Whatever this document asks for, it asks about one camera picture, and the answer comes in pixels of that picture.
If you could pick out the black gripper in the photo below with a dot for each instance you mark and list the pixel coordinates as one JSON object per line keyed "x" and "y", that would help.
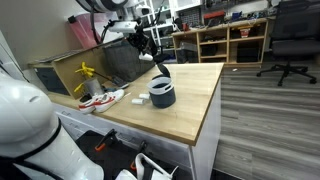
{"x": 140, "y": 39}

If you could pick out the blue-grey bucket with white rim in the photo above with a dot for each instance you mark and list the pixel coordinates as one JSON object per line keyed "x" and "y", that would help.
{"x": 162, "y": 96}

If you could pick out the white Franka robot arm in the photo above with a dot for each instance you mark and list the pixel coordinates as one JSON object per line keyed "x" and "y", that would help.
{"x": 100, "y": 4}

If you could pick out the dark grey fabric bin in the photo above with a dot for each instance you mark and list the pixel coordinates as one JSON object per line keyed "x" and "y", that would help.
{"x": 126, "y": 63}

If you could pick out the white shelving rack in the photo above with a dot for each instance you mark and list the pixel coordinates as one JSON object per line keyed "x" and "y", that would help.
{"x": 163, "y": 13}

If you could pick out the black shoe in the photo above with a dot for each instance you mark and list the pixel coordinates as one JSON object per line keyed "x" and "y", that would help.
{"x": 120, "y": 82}

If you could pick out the white red sneaker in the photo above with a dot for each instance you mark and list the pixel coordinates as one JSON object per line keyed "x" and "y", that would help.
{"x": 91, "y": 106}
{"x": 115, "y": 96}

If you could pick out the silver metal can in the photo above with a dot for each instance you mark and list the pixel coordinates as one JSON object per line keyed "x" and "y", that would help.
{"x": 94, "y": 86}

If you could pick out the red translucent plastic bin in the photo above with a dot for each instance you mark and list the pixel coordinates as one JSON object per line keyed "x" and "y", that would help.
{"x": 83, "y": 33}

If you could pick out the red toolbox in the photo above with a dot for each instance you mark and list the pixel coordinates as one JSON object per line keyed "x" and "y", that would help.
{"x": 215, "y": 17}

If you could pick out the wooden shelf unit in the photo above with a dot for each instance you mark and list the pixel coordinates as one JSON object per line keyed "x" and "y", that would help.
{"x": 230, "y": 40}

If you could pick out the large cardboard box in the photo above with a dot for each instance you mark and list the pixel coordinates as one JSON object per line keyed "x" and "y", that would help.
{"x": 66, "y": 76}

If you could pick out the red white small box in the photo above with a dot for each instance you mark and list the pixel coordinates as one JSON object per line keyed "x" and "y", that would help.
{"x": 245, "y": 32}

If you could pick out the black storage case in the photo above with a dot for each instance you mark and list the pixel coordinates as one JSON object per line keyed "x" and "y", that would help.
{"x": 248, "y": 55}

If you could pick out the black perforated work table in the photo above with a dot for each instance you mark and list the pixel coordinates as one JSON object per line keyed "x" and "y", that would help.
{"x": 113, "y": 160}

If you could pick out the white curved plastic part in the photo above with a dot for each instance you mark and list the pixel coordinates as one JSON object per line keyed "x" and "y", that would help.
{"x": 143, "y": 166}

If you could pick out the dark grey office chair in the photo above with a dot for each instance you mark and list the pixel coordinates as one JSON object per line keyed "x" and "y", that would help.
{"x": 293, "y": 43}

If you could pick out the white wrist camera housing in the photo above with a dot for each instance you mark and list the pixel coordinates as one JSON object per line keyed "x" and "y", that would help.
{"x": 123, "y": 26}

